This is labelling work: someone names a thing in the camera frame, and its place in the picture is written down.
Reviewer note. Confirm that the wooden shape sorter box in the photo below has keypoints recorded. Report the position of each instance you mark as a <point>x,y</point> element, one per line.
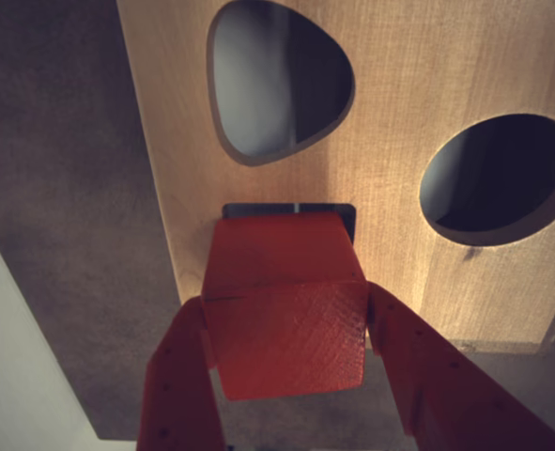
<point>399,141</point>

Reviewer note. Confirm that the red cube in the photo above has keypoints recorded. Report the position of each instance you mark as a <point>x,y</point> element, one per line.
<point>286,329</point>

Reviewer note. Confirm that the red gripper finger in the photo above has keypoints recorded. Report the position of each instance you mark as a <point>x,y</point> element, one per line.
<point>446,385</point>
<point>178,390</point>

